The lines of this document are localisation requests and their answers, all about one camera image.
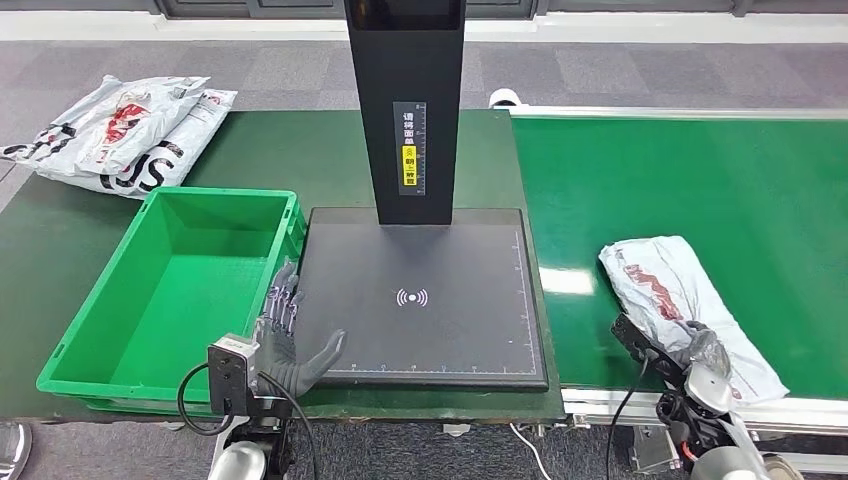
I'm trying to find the green plastic crate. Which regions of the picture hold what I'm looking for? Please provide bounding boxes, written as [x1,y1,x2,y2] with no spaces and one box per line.
[36,186,307,417]

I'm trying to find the green conveyor belt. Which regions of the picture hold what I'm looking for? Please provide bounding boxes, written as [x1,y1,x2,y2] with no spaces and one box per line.
[511,116,848,402]

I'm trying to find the dark green work table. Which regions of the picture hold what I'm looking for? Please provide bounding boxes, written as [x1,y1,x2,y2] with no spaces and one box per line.
[0,109,566,425]

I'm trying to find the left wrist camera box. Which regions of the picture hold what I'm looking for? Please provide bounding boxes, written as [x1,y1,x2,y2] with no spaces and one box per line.
[207,334,261,417]

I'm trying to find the black right camera cable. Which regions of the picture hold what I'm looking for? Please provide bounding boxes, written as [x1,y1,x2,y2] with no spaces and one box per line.
[606,357,651,480]

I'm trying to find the white parcel bag red logo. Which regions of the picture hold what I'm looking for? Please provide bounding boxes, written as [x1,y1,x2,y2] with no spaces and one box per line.
[0,74,211,177]

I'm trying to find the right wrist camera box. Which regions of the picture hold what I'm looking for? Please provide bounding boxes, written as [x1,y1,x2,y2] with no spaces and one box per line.
[610,312,684,389]

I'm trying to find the grey parcel bag red print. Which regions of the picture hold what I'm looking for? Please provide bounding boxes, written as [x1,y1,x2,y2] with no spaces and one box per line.
[598,235,791,407]

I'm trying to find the white conveyor roller end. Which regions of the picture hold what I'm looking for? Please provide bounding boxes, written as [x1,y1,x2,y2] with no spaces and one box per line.
[488,88,528,111]

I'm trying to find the black left camera cable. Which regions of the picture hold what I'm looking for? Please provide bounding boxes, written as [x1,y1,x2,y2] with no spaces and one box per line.
[176,362,321,480]

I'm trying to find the white cable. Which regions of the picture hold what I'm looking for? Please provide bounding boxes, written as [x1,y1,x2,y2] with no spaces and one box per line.
[508,422,552,480]

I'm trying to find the black scanner base plate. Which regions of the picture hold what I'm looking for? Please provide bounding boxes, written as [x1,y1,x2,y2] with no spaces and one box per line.
[291,207,550,392]

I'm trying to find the black yellow label strip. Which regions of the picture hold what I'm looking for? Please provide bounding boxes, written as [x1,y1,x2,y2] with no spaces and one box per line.
[392,101,429,197]

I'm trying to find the grey caster wheel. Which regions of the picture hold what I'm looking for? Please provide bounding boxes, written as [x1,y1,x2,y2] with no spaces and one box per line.
[761,453,806,480]

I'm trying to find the grey rounded floor object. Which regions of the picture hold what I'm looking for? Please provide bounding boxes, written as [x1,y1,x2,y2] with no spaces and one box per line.
[0,422,32,480]

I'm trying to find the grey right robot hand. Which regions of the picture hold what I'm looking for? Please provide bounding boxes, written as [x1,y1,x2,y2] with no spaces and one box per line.
[672,319,733,382]

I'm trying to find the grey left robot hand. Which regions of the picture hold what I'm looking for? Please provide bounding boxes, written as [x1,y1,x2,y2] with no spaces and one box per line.
[254,261,348,399]

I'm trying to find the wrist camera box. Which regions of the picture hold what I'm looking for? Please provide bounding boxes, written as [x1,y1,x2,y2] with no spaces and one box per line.
[207,334,261,417]
[610,312,684,389]

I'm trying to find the black scanner column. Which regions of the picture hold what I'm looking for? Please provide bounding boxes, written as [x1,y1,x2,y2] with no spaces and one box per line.
[343,0,466,227]

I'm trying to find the black camera cable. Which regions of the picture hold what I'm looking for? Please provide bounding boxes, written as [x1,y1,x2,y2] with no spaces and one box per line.
[606,357,651,480]
[176,362,321,480]

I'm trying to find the white parcel bag black letters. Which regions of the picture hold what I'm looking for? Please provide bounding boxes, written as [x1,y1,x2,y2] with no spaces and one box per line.
[33,89,238,201]

